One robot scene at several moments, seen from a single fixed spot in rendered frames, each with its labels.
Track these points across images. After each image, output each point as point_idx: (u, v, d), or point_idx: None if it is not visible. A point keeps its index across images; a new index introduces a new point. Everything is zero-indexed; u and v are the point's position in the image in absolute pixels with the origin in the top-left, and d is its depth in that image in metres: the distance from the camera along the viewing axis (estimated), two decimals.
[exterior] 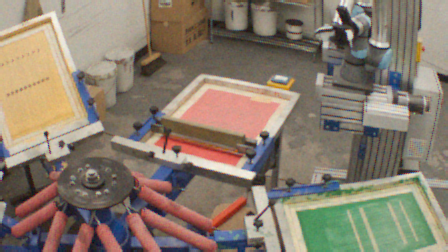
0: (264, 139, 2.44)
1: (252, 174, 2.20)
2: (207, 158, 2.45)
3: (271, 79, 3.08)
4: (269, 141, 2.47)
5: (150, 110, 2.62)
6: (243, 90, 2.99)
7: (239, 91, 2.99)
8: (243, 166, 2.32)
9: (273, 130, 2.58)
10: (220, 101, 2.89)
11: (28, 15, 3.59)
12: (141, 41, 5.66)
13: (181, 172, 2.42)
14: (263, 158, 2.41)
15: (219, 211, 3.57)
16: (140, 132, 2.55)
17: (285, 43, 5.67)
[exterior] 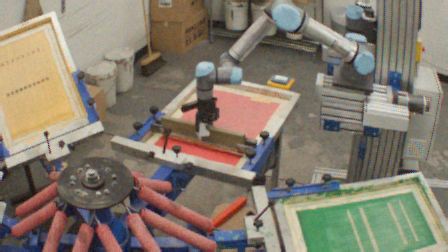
0: (264, 139, 2.44)
1: (252, 174, 2.20)
2: (207, 158, 2.45)
3: (271, 79, 3.08)
4: (269, 141, 2.47)
5: (150, 110, 2.62)
6: (243, 90, 2.99)
7: (239, 91, 2.99)
8: (243, 166, 2.32)
9: (273, 130, 2.58)
10: (220, 101, 2.89)
11: (28, 15, 3.59)
12: (141, 41, 5.66)
13: (181, 172, 2.42)
14: (263, 158, 2.41)
15: (219, 211, 3.57)
16: (140, 132, 2.55)
17: (285, 43, 5.67)
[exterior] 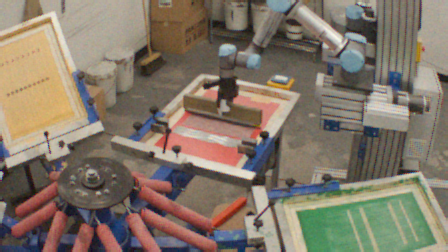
0: (264, 139, 2.44)
1: (252, 174, 2.20)
2: (207, 158, 2.45)
3: (271, 79, 3.08)
4: (269, 141, 2.47)
5: (150, 110, 2.62)
6: (243, 90, 2.99)
7: (239, 91, 2.99)
8: (243, 166, 2.32)
9: (273, 130, 2.58)
10: None
11: (28, 15, 3.59)
12: (141, 41, 5.66)
13: (181, 172, 2.42)
14: (263, 158, 2.41)
15: (219, 211, 3.57)
16: (140, 132, 2.55)
17: (285, 43, 5.67)
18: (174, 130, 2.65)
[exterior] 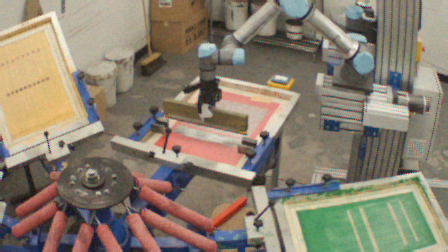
0: (264, 139, 2.44)
1: (252, 174, 2.20)
2: (207, 158, 2.45)
3: (271, 79, 3.08)
4: (269, 141, 2.47)
5: (150, 110, 2.62)
6: (243, 90, 2.99)
7: (239, 91, 2.99)
8: (243, 166, 2.32)
9: (273, 130, 2.58)
10: (220, 101, 2.89)
11: (28, 15, 3.59)
12: (141, 41, 5.66)
13: (181, 172, 2.42)
14: (263, 158, 2.41)
15: (219, 211, 3.57)
16: (140, 132, 2.55)
17: (285, 43, 5.67)
18: (174, 130, 2.64)
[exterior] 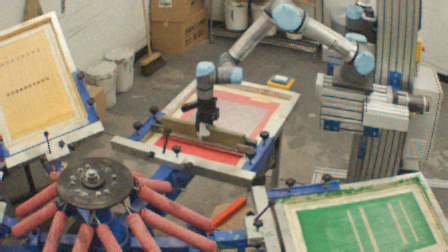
0: (264, 139, 2.44)
1: (252, 174, 2.20)
2: (207, 158, 2.45)
3: (271, 79, 3.08)
4: (269, 141, 2.47)
5: (150, 110, 2.62)
6: (243, 90, 2.99)
7: (239, 91, 2.99)
8: (243, 166, 2.32)
9: (273, 130, 2.58)
10: (220, 101, 2.89)
11: (28, 15, 3.59)
12: (141, 41, 5.66)
13: (181, 172, 2.42)
14: (263, 158, 2.41)
15: (219, 211, 3.57)
16: (140, 132, 2.55)
17: (285, 43, 5.67)
18: None
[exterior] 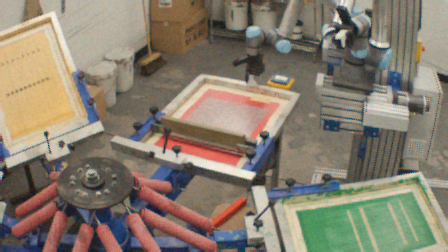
0: (264, 139, 2.44)
1: (252, 174, 2.20)
2: (207, 158, 2.45)
3: (271, 79, 3.08)
4: (269, 141, 2.47)
5: (150, 110, 2.62)
6: (243, 90, 2.99)
7: (239, 91, 2.99)
8: (243, 166, 2.32)
9: (273, 130, 2.58)
10: (220, 101, 2.89)
11: (28, 15, 3.59)
12: (141, 41, 5.66)
13: (181, 172, 2.42)
14: (263, 158, 2.41)
15: (219, 211, 3.57)
16: (140, 132, 2.55)
17: None
18: None
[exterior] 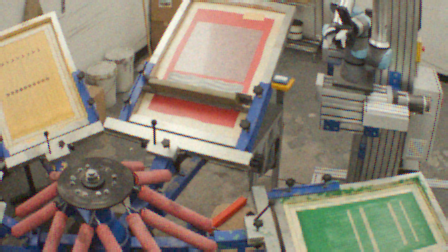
0: (259, 94, 2.23)
1: (248, 156, 2.10)
2: (203, 120, 2.32)
3: None
4: (265, 92, 2.26)
5: (137, 70, 2.41)
6: (234, 5, 2.60)
7: (230, 7, 2.61)
8: (240, 136, 2.19)
9: (269, 69, 2.33)
10: (211, 26, 2.57)
11: (28, 15, 3.59)
12: (141, 41, 5.66)
13: (181, 172, 2.42)
14: (261, 115, 2.25)
15: (219, 211, 3.57)
16: (131, 99, 2.40)
17: (285, 43, 5.67)
18: (166, 81, 2.46)
